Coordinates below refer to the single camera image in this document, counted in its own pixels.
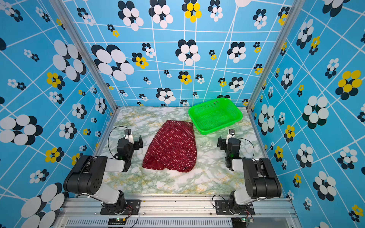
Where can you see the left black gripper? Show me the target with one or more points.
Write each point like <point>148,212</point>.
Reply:
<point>136,144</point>

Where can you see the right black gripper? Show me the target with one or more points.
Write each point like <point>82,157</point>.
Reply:
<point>222,141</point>

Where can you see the red polka dot skirt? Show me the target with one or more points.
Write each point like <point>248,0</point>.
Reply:
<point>173,148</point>

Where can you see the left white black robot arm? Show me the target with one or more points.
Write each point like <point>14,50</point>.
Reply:
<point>86,178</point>

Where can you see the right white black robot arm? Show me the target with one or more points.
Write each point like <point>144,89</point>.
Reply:
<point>261,181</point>

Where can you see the green plastic basket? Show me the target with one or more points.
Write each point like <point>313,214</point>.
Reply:
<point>211,116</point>

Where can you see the left green circuit board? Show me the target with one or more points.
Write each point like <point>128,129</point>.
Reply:
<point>117,221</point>

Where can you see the green circuit board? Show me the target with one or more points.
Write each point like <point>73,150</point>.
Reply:
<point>241,222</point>
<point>117,221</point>

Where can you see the right green circuit board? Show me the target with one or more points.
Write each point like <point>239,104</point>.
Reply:
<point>241,222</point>

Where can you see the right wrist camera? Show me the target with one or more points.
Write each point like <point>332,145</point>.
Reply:
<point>231,134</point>

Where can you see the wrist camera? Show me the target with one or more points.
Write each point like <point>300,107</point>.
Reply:
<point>231,134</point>
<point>129,136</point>

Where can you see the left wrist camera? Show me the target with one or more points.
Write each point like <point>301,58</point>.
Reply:
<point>129,136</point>

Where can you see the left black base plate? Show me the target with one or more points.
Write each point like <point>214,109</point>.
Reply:
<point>126,207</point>

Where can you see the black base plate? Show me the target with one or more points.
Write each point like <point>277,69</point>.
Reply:
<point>126,207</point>
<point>224,207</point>

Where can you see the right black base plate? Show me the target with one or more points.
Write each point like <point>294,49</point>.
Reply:
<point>224,207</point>

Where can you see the aluminium front rail frame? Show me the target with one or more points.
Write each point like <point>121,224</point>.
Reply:
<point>176,211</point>

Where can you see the right aluminium corner post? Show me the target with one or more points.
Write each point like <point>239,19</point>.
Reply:
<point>285,31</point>

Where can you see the aluminium corner post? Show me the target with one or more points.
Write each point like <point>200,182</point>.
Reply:
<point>74,34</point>
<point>285,31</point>

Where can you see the left aluminium corner post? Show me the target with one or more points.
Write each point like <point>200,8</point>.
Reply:
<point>74,34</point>

